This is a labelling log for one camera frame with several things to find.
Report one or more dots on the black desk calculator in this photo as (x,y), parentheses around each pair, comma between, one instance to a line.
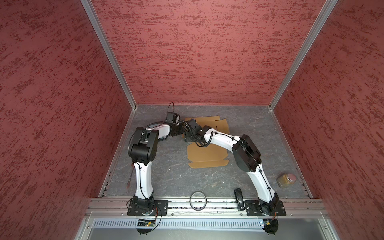
(156,125)

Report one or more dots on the aluminium front rail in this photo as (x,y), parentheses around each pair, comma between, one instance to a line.
(209,207)

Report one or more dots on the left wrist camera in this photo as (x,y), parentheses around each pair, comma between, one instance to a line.
(172,118)

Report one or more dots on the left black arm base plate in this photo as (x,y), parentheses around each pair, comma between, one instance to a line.
(137,207)

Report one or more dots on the brown cardboard box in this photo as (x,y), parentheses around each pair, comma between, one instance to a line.
(212,156)

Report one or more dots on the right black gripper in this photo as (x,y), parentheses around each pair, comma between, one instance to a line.
(187,136)

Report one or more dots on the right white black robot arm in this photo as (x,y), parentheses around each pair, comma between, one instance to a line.
(246,155)

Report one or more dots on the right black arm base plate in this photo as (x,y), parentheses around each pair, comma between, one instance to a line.
(257,209)

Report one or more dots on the white perforated cable duct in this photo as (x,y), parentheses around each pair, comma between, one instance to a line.
(190,224)

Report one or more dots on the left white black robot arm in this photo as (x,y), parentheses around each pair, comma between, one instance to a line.
(142,151)

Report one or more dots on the jar with pink lid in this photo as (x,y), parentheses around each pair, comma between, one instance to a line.
(286,180)

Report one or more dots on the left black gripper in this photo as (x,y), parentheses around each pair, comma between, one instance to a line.
(182,130)

